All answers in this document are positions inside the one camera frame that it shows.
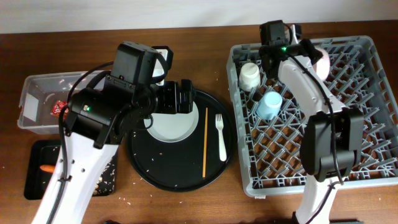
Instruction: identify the grey round plate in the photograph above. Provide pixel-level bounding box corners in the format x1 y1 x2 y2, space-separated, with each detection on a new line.
144 103 199 143

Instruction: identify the cream white cup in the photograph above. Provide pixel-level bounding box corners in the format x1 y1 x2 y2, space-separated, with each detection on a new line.
239 62 261 91

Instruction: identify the wooden chopstick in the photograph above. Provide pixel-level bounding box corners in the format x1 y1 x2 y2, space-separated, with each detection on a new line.
202 108 208 179

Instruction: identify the light blue cup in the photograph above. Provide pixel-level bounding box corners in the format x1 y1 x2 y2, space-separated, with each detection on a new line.
256 91 282 120

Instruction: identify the white plastic fork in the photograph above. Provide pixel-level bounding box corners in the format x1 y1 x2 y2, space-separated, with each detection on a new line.
215 114 227 162

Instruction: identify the orange carrot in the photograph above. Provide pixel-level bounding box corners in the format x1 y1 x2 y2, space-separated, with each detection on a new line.
40 164 55 174

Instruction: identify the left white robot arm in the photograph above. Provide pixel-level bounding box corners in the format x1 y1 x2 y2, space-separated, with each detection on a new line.
33 41 195 223

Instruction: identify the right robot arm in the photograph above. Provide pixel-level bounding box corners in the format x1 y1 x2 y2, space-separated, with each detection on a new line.
259 20 364 223

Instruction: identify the grey dishwasher rack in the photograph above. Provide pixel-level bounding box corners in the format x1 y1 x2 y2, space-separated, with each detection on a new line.
226 35 397 198

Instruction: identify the clear plastic waste bin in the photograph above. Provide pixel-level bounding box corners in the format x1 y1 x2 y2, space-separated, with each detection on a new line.
17 70 106 135

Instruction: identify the round black tray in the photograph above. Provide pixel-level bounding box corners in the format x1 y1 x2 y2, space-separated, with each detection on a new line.
127 90 237 192

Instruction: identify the food leftovers pile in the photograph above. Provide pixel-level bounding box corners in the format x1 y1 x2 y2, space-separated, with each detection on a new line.
93 154 118 197

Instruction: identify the red snack wrapper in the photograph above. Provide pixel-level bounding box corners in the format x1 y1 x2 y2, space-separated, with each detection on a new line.
51 100 67 117

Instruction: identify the black rectangular tray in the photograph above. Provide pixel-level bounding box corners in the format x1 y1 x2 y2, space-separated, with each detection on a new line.
24 139 118 200

